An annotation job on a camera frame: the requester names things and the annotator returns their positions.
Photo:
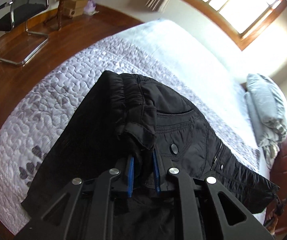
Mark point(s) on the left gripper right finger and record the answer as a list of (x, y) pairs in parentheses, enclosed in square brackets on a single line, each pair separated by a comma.
[(204, 209)]

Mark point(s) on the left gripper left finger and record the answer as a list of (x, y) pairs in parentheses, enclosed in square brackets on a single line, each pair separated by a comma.
[(83, 209)]

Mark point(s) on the black pants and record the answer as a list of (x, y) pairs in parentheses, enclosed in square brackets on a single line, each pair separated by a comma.
[(129, 115)]

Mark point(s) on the folded grey blanket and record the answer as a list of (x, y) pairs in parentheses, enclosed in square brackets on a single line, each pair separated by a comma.
[(267, 108)]

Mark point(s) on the grey quilted bedspread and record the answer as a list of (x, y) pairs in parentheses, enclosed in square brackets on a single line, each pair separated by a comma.
[(159, 49)]

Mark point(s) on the wooden framed window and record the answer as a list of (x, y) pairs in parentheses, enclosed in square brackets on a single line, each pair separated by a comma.
[(242, 20)]

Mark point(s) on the wooden coat rack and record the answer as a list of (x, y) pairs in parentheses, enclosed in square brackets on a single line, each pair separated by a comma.
[(58, 16)]

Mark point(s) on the purple plastic bag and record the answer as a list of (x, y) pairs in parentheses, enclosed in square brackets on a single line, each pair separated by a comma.
[(90, 8)]

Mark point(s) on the stacked cardboard boxes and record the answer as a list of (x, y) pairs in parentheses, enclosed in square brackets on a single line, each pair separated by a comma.
[(74, 8)]

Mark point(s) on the black chrome cantilever chair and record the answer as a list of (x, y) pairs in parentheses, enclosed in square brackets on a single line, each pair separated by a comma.
[(17, 12)]

